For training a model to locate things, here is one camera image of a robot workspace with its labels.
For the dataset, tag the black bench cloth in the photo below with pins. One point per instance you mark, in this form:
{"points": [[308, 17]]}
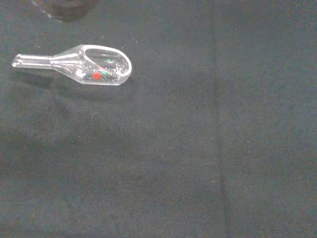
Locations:
{"points": [[198, 148]]}

